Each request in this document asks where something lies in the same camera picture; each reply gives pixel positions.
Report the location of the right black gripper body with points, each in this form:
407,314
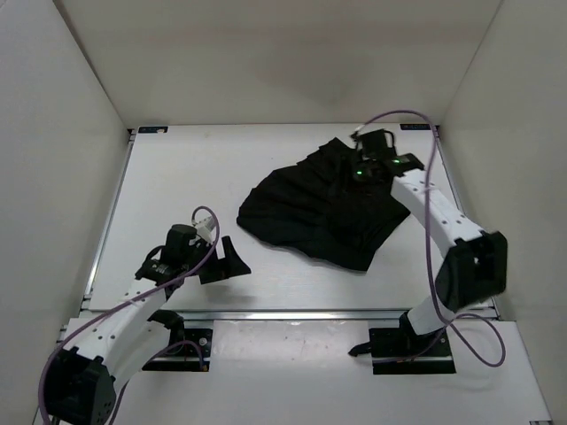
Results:
361,171

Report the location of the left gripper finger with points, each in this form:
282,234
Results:
231,264
210,271

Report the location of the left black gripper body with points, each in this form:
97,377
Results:
195,257

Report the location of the black pleated skirt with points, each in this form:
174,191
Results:
318,208

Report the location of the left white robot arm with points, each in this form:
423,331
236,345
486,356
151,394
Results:
84,378

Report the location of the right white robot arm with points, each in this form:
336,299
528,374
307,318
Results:
474,266

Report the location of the right blue corner label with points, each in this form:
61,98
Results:
414,127

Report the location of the blue corner label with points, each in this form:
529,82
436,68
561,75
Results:
152,130
414,127

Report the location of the left blue corner label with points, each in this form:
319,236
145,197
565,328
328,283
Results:
152,130

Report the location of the front aluminium table rail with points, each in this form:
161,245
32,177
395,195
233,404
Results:
293,315

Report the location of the aluminium table rail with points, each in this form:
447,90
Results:
95,264
293,315

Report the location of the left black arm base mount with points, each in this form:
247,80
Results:
187,350

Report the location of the left aluminium table rail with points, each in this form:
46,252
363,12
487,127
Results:
95,264

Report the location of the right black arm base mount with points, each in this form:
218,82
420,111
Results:
400,351

